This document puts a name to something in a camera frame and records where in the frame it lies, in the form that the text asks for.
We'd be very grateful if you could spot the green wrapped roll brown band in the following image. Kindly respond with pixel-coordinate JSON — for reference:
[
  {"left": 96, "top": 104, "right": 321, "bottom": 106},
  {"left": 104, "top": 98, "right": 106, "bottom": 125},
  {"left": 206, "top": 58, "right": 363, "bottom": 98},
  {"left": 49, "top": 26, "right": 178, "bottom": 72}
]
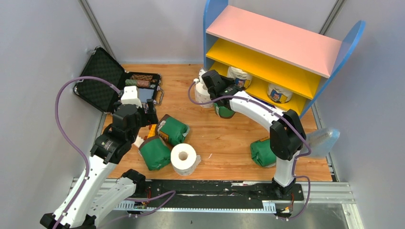
[{"left": 155, "top": 114, "right": 190, "bottom": 146}]

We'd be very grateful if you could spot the white toy brick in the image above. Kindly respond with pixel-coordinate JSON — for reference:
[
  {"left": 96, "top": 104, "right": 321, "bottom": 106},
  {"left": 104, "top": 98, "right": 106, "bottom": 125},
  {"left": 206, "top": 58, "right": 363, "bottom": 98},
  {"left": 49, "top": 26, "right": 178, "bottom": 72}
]
[{"left": 133, "top": 136, "right": 144, "bottom": 148}]

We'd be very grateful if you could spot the black poker chip case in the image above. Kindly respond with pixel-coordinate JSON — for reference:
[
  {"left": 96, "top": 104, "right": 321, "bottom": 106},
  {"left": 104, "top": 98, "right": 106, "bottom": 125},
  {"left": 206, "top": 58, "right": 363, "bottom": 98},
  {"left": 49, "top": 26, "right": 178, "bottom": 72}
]
[{"left": 73, "top": 46, "right": 165, "bottom": 115}]

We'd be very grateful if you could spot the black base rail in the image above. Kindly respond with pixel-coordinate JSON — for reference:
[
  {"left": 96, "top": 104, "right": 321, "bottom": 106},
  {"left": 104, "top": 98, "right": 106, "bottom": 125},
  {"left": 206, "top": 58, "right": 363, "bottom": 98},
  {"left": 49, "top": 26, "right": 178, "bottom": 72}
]
[{"left": 130, "top": 179, "right": 304, "bottom": 209}]

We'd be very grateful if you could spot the cream roll brown band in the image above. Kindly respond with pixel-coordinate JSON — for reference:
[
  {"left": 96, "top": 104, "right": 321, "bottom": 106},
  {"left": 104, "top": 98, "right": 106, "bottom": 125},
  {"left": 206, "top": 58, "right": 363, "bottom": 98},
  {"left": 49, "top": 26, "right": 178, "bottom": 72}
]
[{"left": 267, "top": 83, "right": 293, "bottom": 104}]

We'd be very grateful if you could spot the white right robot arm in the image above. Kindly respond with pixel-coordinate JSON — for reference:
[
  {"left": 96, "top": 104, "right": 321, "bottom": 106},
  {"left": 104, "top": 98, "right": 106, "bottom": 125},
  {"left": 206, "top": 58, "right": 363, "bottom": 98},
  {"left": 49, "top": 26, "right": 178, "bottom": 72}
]
[{"left": 198, "top": 69, "right": 308, "bottom": 199}]

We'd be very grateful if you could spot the cream roll blue picture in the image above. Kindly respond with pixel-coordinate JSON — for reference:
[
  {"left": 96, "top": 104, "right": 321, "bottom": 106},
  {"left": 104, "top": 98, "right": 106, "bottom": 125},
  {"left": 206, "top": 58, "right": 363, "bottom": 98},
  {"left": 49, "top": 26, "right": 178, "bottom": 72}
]
[{"left": 226, "top": 66, "right": 253, "bottom": 89}]

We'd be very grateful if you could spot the plain white paper towel roll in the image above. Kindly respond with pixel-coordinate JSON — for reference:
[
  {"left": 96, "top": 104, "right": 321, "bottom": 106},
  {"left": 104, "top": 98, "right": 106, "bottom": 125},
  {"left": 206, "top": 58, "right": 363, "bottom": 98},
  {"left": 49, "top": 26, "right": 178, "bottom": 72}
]
[{"left": 193, "top": 78, "right": 211, "bottom": 103}]

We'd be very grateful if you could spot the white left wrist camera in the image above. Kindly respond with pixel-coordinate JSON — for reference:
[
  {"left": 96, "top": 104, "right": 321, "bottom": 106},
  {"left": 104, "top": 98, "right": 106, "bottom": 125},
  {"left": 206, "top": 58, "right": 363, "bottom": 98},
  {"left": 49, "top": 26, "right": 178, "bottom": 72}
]
[{"left": 120, "top": 86, "right": 142, "bottom": 108}]

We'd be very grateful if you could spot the blue shelf with coloured boards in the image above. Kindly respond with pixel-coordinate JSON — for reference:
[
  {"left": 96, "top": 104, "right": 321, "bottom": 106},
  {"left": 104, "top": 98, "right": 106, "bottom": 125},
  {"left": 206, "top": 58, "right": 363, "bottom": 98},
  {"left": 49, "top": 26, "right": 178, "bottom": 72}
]
[{"left": 202, "top": 0, "right": 366, "bottom": 116}]

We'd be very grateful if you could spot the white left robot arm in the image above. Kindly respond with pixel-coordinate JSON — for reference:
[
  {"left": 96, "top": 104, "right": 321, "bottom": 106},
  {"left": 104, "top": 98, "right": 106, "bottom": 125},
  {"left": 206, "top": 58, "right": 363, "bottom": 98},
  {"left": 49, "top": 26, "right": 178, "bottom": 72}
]
[{"left": 40, "top": 100, "right": 158, "bottom": 229}]

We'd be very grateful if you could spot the white paper towel roll front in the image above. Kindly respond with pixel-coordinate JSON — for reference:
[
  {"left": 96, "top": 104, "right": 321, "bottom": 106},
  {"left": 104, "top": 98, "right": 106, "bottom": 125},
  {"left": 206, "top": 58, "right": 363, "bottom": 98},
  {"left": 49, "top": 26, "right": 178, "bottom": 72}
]
[{"left": 171, "top": 143, "right": 201, "bottom": 176}]

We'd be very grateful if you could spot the plain green roll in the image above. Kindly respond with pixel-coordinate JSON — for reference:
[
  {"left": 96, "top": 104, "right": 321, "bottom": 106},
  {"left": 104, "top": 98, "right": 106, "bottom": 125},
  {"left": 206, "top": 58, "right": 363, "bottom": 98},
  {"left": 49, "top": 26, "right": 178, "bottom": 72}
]
[{"left": 213, "top": 103, "right": 235, "bottom": 119}]

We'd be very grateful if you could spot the blue playing card deck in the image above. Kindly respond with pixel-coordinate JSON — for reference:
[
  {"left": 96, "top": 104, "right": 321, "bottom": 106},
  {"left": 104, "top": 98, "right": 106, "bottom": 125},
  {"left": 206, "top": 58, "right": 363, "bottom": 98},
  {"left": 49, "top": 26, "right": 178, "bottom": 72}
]
[{"left": 138, "top": 88, "right": 155, "bottom": 103}]

